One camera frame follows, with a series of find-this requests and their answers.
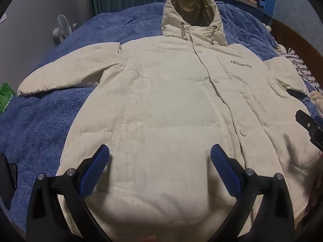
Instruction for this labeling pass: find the striped printed cloth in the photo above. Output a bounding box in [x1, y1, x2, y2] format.
[276, 47, 323, 111]

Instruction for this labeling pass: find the dark wooden headboard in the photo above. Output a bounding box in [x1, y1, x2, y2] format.
[271, 19, 323, 58]

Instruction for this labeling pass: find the black flat device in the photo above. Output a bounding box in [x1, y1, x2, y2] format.
[0, 154, 18, 211]

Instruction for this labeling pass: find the white hooded puffer jacket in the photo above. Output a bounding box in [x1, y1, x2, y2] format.
[16, 0, 321, 242]

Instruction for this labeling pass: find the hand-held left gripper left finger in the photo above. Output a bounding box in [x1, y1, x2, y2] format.
[26, 144, 111, 242]

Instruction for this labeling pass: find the blue fleece blanket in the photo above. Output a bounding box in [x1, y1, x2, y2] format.
[0, 1, 282, 230]

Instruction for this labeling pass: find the green packet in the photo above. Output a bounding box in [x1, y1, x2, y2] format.
[0, 82, 16, 115]

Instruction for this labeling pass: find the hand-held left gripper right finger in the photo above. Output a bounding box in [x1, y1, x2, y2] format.
[209, 144, 307, 242]

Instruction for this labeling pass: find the small white fan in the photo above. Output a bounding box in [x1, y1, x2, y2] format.
[52, 15, 71, 46]

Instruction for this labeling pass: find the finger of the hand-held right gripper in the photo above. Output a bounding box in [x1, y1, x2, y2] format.
[310, 136, 323, 155]
[295, 110, 323, 137]

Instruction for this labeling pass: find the blue box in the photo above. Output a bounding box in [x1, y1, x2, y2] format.
[259, 0, 277, 27]

